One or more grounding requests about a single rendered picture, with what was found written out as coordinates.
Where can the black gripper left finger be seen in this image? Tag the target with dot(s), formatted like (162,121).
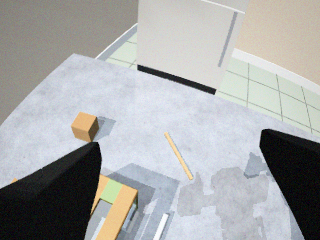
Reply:
(55,202)

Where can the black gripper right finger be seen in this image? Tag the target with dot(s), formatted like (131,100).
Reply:
(295,166)

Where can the tan thin stick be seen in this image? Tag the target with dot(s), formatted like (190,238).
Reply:
(178,156)

